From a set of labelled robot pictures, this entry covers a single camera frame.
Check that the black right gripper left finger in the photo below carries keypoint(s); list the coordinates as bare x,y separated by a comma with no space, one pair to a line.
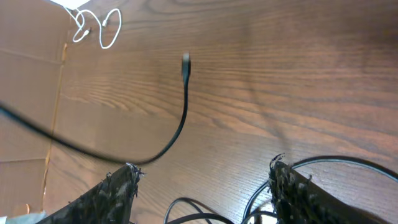
110,201

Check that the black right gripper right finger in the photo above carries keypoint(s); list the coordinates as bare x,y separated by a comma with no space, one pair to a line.
296,199

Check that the brown cardboard side panel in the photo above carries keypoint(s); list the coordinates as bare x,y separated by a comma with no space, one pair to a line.
33,36

